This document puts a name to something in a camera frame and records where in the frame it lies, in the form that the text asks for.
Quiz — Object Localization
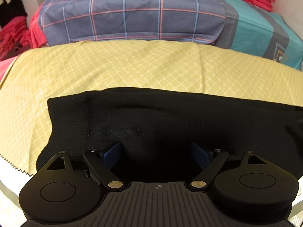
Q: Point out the black pants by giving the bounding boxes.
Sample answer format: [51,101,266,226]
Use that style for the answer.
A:
[36,88,302,181]

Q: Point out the yellow patterned bed cover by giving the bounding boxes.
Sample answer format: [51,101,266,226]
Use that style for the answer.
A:
[1,40,302,174]

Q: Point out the teal and grey bedsheet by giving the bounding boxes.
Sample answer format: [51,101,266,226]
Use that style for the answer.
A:
[214,0,302,71]

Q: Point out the pink bed sheet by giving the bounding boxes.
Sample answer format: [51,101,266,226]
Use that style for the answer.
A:
[0,56,18,82]

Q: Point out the blue plaid folded quilt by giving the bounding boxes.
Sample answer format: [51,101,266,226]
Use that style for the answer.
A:
[38,0,226,46]

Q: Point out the red cloth pile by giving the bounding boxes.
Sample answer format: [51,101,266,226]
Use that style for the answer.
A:
[1,6,47,61]

